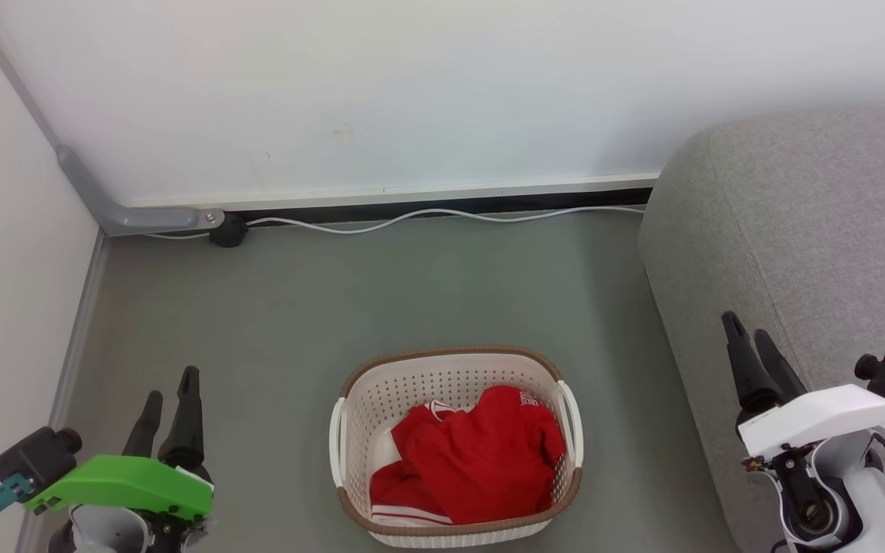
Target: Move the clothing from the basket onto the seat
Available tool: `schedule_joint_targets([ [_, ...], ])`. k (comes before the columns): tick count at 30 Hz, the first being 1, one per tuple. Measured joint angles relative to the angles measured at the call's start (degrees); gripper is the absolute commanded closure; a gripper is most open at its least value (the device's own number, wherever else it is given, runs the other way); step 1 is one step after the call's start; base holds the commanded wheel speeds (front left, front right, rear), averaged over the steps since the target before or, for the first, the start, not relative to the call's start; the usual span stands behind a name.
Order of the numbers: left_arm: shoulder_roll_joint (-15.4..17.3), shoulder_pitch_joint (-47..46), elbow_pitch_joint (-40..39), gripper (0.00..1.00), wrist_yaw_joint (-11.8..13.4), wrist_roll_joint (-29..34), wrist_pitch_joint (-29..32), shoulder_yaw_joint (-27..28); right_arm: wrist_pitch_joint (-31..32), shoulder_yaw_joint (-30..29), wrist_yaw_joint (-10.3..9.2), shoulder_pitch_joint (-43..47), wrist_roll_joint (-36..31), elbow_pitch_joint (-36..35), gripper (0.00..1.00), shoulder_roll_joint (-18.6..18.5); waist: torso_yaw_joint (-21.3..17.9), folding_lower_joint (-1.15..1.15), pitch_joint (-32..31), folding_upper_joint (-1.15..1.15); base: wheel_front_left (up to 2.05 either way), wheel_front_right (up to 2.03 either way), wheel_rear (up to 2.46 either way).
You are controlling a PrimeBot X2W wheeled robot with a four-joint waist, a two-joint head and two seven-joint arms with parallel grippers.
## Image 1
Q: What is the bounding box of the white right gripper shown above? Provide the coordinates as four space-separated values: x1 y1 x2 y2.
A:
721 311 885 492

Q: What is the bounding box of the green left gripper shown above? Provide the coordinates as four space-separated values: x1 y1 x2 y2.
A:
25 366 214 538

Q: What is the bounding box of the red shirt white trim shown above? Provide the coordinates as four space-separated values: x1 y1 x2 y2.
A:
391 385 568 525

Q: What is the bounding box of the grey fabric sofa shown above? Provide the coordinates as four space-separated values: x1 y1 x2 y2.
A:
638 100 885 553

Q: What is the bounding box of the black round floor stopper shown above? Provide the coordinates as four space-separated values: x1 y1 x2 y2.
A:
209 213 249 248

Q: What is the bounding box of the grey metal corner conduit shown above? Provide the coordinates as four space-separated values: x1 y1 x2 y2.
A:
0 0 226 237

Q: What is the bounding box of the white laundry basket brown rim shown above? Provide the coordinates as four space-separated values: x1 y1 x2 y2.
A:
329 346 585 548

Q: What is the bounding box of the grey wall skirting strip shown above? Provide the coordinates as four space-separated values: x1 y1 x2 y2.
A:
16 230 110 553

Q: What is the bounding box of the silver wall skirting strip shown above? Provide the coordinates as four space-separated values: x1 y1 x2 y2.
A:
124 174 659 212

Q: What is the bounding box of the white floor cable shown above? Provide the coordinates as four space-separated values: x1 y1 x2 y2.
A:
143 206 647 240

